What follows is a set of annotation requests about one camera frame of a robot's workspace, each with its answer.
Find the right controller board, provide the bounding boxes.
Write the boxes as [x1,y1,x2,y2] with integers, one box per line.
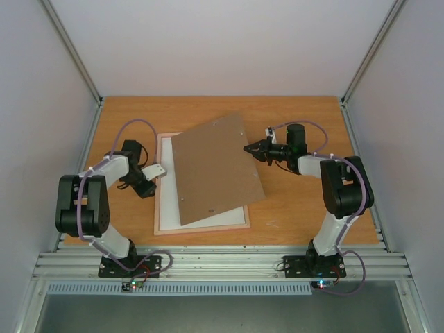
[311,280,338,289]

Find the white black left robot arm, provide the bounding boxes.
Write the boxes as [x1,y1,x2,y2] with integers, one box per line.
[55,140,167,276]

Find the left controller board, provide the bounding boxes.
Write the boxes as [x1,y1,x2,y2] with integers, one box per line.
[121,281,144,292]

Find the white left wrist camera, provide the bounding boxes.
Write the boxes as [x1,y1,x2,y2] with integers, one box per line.
[142,164,167,181]

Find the controller board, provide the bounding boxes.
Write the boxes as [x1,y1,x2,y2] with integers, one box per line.
[311,280,338,289]
[121,281,144,292]

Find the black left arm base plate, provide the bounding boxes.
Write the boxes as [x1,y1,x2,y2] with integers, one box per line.
[98,255,162,278]

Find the grey slotted cable duct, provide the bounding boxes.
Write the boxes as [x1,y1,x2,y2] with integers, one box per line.
[46,281,312,296]

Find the pink wooden picture frame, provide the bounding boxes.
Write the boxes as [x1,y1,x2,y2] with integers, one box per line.
[153,131,251,237]

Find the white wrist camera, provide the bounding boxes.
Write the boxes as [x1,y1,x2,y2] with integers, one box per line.
[265,127,277,144]
[142,164,167,181]

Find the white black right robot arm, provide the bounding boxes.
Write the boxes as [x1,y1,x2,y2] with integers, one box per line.
[244,122,374,276]

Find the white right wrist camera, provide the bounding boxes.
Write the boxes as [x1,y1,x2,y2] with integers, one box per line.
[265,127,277,144]

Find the right aluminium corner post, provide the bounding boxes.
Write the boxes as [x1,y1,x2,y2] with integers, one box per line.
[339,0,407,108]

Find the brown cardboard backing board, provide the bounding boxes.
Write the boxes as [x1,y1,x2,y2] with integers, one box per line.
[171,113,266,225]

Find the aluminium front rail platform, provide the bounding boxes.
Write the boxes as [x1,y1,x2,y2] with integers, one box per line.
[32,244,412,282]

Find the left aluminium corner post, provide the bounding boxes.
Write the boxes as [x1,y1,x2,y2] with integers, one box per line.
[38,0,103,105]

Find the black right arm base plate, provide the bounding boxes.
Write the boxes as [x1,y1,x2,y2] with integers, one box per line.
[283,254,347,279]

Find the aluminium corner post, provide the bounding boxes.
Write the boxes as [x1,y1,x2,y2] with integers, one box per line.
[38,0,103,105]
[339,0,407,108]

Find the autumn forest photo print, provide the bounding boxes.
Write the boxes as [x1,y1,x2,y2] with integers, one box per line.
[157,137,248,230]

